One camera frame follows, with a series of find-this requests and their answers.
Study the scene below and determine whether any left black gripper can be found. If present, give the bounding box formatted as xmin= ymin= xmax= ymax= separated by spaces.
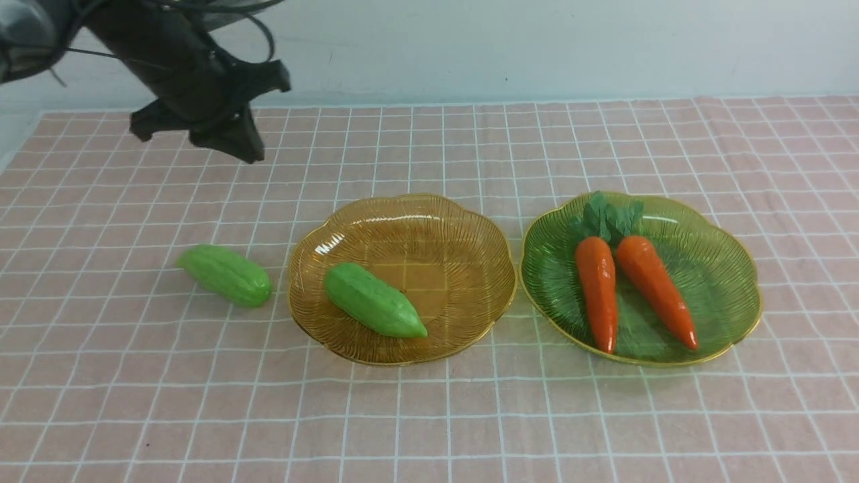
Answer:
xmin=81 ymin=1 xmax=291 ymax=164

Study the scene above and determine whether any green cucumber toy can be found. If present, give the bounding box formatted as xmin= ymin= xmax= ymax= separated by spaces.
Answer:
xmin=175 ymin=244 xmax=272 ymax=308
xmin=324 ymin=262 xmax=427 ymax=339

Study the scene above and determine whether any orange carrot toy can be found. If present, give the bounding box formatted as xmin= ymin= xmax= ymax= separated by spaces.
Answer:
xmin=571 ymin=191 xmax=619 ymax=354
xmin=611 ymin=201 xmax=699 ymax=351

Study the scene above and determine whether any amber ribbed plastic plate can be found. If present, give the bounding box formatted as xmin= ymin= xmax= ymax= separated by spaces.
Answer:
xmin=286 ymin=193 xmax=517 ymax=367

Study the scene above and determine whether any pink checkered tablecloth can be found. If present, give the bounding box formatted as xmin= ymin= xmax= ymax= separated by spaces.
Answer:
xmin=1 ymin=97 xmax=857 ymax=482

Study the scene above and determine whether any green ribbed plastic plate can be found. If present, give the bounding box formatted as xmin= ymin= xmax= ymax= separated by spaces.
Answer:
xmin=519 ymin=191 xmax=763 ymax=368

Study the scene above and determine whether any black camera cable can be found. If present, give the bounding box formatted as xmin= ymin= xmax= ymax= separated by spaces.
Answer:
xmin=0 ymin=0 xmax=286 ymax=88

